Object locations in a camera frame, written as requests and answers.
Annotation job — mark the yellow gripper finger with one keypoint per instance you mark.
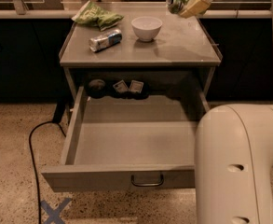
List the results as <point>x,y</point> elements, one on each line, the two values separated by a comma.
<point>194,7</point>

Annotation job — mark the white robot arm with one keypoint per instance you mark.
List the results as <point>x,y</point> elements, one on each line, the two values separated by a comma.
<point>233,161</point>

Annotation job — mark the grey cabinet counter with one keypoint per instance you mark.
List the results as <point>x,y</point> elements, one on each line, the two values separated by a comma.
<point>181,43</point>

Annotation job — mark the silver blue can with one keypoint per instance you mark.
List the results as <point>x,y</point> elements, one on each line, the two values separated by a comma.
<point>105,40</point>

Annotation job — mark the open grey drawer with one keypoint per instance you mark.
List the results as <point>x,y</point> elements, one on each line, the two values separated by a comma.
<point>109,140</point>

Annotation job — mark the white bowl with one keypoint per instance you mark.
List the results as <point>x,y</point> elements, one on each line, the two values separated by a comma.
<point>146,28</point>

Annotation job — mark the white label card right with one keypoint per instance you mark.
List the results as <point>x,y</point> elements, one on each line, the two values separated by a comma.
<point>136,86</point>

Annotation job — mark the white label card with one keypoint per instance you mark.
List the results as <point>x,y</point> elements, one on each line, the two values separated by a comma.
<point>136,86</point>
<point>121,86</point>

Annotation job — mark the green chip bag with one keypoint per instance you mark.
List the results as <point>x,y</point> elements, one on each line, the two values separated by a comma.
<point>93,15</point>

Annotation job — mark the white label card left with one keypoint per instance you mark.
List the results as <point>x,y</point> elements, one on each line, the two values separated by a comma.
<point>121,86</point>

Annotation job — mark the round dark object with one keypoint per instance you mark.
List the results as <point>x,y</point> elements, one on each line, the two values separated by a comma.
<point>96,88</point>

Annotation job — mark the blue tape cross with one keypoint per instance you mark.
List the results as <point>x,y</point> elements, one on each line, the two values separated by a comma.
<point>54,214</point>

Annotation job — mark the black drawer handle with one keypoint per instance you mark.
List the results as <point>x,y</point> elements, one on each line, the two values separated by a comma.
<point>147,181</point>

